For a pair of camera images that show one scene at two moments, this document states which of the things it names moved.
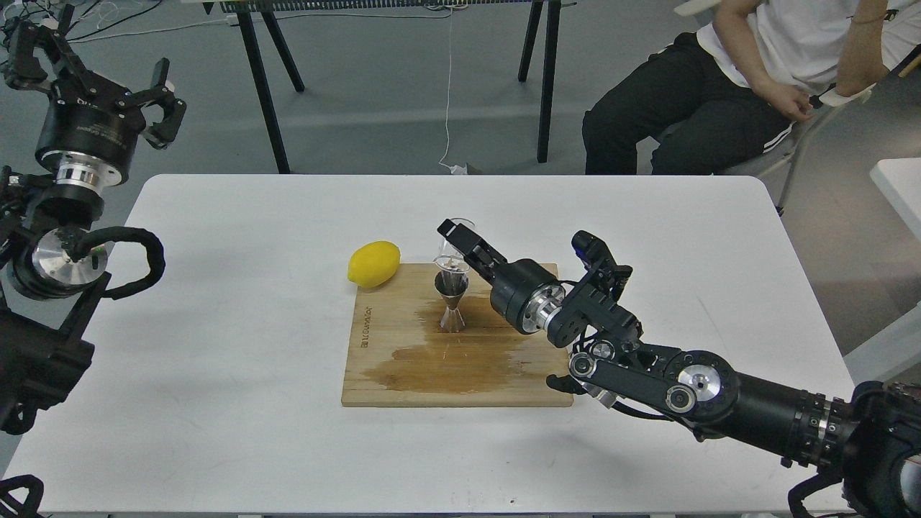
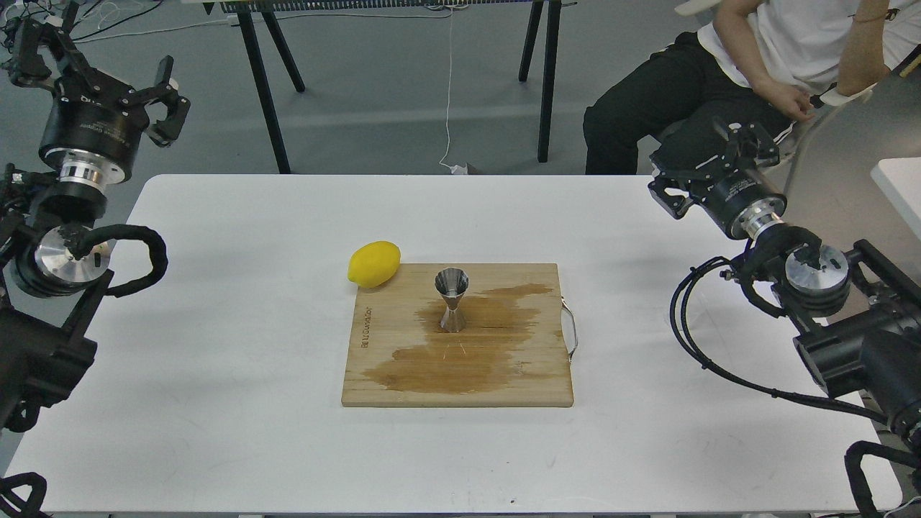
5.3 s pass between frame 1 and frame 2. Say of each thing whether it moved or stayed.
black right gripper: moved
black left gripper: stayed
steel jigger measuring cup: stayed
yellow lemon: stayed
